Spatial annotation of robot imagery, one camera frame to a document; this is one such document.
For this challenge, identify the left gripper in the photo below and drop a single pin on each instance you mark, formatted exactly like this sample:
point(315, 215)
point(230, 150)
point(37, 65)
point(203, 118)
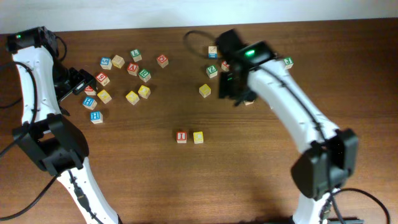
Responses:
point(83, 79)

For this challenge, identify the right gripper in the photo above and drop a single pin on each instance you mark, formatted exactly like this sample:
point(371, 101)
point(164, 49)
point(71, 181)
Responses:
point(245, 96)

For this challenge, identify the yellow C block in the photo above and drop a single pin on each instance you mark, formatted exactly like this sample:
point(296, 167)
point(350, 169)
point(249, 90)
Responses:
point(198, 137)

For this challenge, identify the red i block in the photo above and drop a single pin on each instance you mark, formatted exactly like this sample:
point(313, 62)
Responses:
point(225, 66)
point(181, 137)

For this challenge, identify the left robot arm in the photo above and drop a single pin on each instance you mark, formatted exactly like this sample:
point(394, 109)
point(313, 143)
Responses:
point(50, 141)

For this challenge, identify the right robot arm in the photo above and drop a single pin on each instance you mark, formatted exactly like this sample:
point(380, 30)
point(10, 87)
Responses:
point(328, 154)

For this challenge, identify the red M block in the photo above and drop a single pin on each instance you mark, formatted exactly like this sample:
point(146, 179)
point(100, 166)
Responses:
point(90, 91)

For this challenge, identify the blue H block upper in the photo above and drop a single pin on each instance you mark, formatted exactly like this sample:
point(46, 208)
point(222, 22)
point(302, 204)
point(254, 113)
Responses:
point(89, 103)

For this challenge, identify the blue h block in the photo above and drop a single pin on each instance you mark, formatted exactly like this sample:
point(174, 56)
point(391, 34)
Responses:
point(89, 103)
point(96, 117)

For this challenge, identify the green Z block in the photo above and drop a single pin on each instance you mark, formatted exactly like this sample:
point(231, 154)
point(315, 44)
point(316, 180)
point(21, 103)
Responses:
point(212, 71)

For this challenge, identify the red 6 block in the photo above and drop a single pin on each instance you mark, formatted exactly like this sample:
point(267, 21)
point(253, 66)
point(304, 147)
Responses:
point(102, 78)

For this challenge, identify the yellow block centre left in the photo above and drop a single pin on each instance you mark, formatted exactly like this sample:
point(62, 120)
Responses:
point(205, 90)

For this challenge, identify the yellow block far left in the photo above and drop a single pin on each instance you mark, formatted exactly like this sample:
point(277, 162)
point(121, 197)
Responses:
point(104, 96)

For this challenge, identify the blue 5 block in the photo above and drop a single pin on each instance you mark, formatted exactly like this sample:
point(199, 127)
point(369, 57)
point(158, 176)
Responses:
point(106, 63)

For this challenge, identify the blue picture block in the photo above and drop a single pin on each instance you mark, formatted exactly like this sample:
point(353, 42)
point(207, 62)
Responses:
point(212, 52)

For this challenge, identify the blue H block lower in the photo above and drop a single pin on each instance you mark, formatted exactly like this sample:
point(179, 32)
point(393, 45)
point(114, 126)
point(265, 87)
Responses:
point(96, 117)

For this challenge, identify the plain wooden block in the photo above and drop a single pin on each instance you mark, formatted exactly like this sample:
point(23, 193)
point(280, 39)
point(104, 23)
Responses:
point(118, 61)

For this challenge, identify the red A block left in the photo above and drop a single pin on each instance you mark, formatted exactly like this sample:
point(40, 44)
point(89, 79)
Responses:
point(133, 69)

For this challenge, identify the yellow block left lower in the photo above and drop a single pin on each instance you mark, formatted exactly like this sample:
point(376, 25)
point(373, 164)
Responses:
point(132, 97)

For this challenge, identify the green J block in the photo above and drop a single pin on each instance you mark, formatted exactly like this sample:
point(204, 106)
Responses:
point(288, 62)

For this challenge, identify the green L block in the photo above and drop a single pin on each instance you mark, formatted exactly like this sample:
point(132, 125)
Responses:
point(136, 55)

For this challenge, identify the green R block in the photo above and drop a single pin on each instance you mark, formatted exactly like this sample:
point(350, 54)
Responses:
point(144, 75)

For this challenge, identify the yellow block left upper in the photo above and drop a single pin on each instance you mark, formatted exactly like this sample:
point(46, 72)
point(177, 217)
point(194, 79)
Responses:
point(144, 91)

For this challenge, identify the red Q block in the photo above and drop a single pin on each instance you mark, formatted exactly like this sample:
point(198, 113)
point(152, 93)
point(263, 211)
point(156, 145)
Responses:
point(162, 60)

